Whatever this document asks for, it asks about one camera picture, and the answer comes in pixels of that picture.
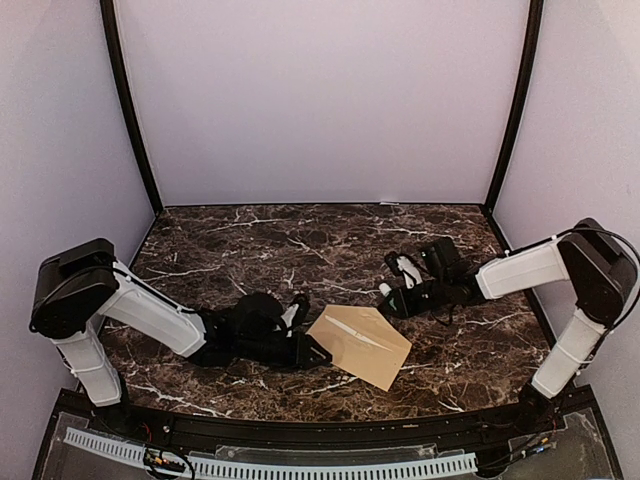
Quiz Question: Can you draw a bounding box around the cream decorated letter paper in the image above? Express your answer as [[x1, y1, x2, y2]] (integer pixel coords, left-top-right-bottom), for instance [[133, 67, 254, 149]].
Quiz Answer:
[[325, 316, 389, 351]]

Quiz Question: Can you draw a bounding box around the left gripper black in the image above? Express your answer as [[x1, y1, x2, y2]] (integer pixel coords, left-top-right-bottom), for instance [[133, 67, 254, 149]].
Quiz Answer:
[[236, 331, 333, 373]]

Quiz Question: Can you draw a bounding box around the black front table rail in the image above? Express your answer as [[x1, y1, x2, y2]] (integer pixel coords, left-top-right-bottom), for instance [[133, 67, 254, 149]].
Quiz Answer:
[[59, 384, 566, 451]]

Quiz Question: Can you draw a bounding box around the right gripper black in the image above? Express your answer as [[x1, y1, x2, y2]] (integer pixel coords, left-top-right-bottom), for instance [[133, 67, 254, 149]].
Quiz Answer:
[[378, 275, 450, 319]]

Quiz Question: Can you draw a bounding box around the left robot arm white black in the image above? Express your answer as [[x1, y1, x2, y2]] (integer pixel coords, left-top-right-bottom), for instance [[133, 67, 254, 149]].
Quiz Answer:
[[29, 238, 332, 436]]

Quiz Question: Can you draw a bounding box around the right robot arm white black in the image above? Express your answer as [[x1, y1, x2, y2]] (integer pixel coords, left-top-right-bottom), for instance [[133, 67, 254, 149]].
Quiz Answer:
[[378, 218, 639, 434]]

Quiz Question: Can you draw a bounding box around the black frame post left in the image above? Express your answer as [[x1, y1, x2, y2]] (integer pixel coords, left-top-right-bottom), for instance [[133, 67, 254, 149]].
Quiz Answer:
[[99, 0, 164, 216]]

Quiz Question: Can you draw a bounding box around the brown paper envelope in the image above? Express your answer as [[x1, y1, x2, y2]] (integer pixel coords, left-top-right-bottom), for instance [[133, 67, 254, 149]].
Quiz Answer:
[[307, 305, 412, 392]]

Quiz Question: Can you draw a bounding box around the white slotted cable duct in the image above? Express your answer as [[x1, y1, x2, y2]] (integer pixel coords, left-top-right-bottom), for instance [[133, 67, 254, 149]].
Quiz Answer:
[[63, 428, 478, 479]]

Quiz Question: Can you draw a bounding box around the green white glue stick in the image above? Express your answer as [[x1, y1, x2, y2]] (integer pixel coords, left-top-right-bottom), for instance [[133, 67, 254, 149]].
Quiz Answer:
[[378, 283, 392, 297]]

